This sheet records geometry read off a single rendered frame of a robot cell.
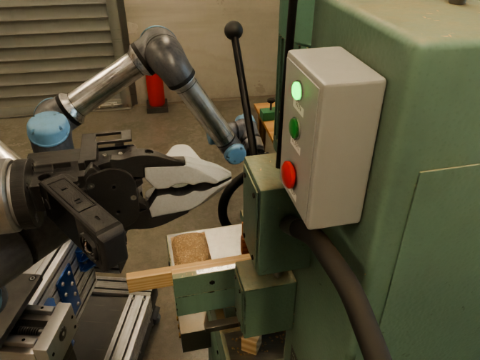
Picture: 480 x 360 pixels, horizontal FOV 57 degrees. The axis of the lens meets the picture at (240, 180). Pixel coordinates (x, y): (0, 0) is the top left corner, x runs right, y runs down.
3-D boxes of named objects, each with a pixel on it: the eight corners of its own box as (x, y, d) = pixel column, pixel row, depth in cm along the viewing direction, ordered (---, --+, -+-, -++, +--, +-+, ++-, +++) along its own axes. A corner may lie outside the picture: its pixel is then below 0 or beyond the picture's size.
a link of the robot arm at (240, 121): (231, 124, 173) (251, 122, 175) (238, 148, 169) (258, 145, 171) (233, 113, 166) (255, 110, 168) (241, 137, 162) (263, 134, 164)
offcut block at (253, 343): (241, 350, 94) (241, 338, 92) (246, 338, 96) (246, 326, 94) (256, 356, 93) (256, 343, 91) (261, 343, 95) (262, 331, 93)
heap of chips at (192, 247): (204, 232, 111) (204, 223, 109) (213, 267, 100) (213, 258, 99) (170, 237, 109) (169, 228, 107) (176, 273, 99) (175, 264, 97)
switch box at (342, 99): (325, 173, 55) (341, 44, 46) (361, 223, 47) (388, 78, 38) (277, 180, 54) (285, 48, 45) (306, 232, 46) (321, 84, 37)
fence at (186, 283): (427, 248, 105) (433, 231, 102) (431, 253, 104) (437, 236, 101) (173, 292, 94) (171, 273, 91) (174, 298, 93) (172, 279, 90)
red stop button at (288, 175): (287, 178, 50) (289, 155, 48) (296, 193, 47) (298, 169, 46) (278, 179, 50) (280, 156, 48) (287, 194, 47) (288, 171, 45)
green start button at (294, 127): (291, 133, 46) (293, 112, 45) (299, 144, 44) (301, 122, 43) (286, 133, 46) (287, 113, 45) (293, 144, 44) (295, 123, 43)
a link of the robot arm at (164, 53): (176, 37, 124) (256, 154, 153) (168, 27, 133) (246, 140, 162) (142, 61, 124) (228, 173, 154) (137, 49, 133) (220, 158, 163)
